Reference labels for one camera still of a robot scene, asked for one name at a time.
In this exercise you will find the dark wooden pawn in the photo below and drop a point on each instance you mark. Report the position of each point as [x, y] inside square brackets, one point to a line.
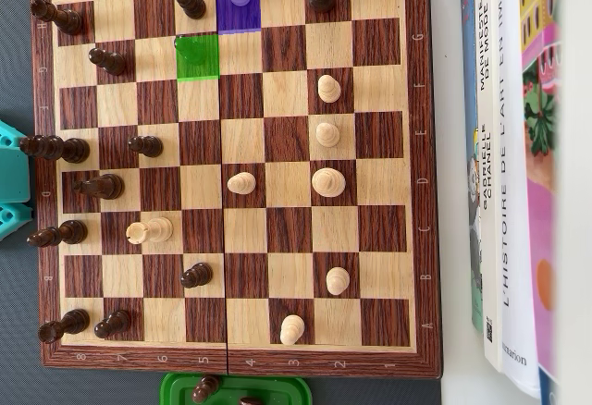
[198, 275]
[113, 324]
[205, 386]
[113, 63]
[147, 146]
[194, 5]
[192, 51]

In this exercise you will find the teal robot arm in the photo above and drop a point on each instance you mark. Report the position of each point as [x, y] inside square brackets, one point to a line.
[14, 178]

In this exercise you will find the dark wooden chess piece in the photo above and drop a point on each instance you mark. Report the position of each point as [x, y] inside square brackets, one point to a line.
[250, 401]

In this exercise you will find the light wooden king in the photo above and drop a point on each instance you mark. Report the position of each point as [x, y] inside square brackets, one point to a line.
[328, 183]

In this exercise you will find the wooden folding chessboard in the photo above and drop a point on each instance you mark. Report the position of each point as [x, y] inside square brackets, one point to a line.
[287, 229]

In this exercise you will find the light wooden rook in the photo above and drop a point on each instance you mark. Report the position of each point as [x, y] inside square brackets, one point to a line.
[150, 230]

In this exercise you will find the dark wooden knight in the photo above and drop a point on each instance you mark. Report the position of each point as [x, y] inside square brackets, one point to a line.
[106, 186]

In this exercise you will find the green plastic tray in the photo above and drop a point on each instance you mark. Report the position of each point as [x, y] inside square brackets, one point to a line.
[287, 391]

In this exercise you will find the white Chanel fashion book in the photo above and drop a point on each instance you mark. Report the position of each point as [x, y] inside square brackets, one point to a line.
[494, 261]

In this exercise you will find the blue illustrated book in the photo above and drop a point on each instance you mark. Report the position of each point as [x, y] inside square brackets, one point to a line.
[468, 53]

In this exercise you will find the white art history book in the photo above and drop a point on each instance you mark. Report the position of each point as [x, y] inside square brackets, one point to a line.
[515, 238]

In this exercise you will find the dark wooden bishop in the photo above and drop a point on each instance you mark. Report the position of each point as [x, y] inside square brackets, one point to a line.
[69, 231]

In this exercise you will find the dark wooden rook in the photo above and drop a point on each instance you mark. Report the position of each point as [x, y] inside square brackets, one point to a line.
[69, 324]
[69, 21]

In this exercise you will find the dark grey mat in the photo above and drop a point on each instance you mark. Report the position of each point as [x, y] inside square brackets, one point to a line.
[14, 90]

